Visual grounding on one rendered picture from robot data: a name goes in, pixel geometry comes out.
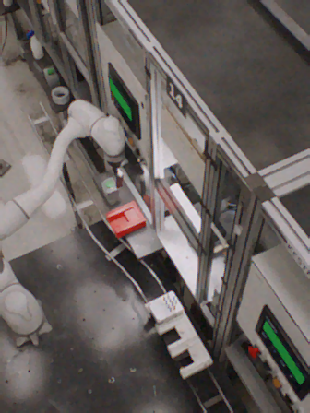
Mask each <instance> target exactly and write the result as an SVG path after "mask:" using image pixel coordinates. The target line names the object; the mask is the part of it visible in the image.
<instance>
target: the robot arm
mask: <svg viewBox="0 0 310 413"><path fill-rule="evenodd" d="M85 136H92V137H93V138H94V139H95V140H96V141H97V142H98V144H99V145H100V146H101V148H102V149H103V153H104V157H105V158H106V160H107V163H108V165H109V166H111V167H112V170H113V174H114V177H115V178H114V181H115V187H116V189H118V188H121V187H123V182H124V175H123V173H121V171H122V165H123V163H124V161H125V129H124V127H123V125H122V123H121V122H120V121H119V119H117V118H116V117H114V116H106V115H105V114H104V113H103V112H102V111H101V110H100V109H98V108H97V107H96V106H94V105H93V104H91V103H89V102H87V101H85V100H75V101H73V102H72V103H71V104H70V105H69V107H68V122H67V126H66V127H65V128H64V130H63V131H62V132H61V133H60V135H59V136H58V137H57V139H56V141H55V144H54V148H53V152H52V155H51V157H50V160H49V163H48V166H47V169H46V172H45V174H44V176H43V178H42V180H41V182H40V183H39V184H38V185H37V186H36V187H34V188H31V189H29V190H28V191H27V192H25V193H23V194H21V195H18V196H16V197H14V198H12V199H11V200H9V201H8V202H6V201H4V200H3V199H2V198H1V197H0V241H2V240H4V239H5V238H7V237H9V236H10V235H12V234H13V233H14V232H16V231H17V230H19V229H20V228H21V227H22V226H23V225H24V224H25V223H26V222H27V221H28V220H29V219H30V218H31V217H32V216H33V214H34V213H35V212H36V211H37V210H38V209H39V208H40V206H41V205H42V204H43V203H44V202H45V201H46V200H47V199H48V198H49V197H50V195H51V194H52V193H53V191H54V190H55V188H56V187H57V185H58V183H59V180H60V176H61V173H62V169H63V166H64V162H65V158H66V152H67V149H68V146H69V144H70V143H71V141H72V140H73V139H74V138H76V137H82V138H83V137H85ZM0 314H1V315H2V317H3V318H4V319H5V320H6V322H7V323H8V325H9V326H10V327H11V330H12V332H13V335H14V338H15V342H16V345H17V347H21V346H22V345H23V344H25V343H26V342H28V341H30V340H32V342H33V343H34V345H35V347H37V346H39V338H38V336H41V335H43V334H44V333H49V332H51V331H52V328H51V326H50V324H49V323H48V320H47V318H46V316H45V313H44V311H43V309H42V302H41V300H36V299H35V298H34V296H33V295H32V294H31V293H30V292H29V291H28V290H26V289H25V288H24V287H23V286H22V285H21V284H19V283H18V281H17V280H16V277H15V275H14V273H13V271H12V269H11V267H10V264H9V263H8V262H7V260H6V259H4V258H3V256H2V252H1V247H0Z"/></svg>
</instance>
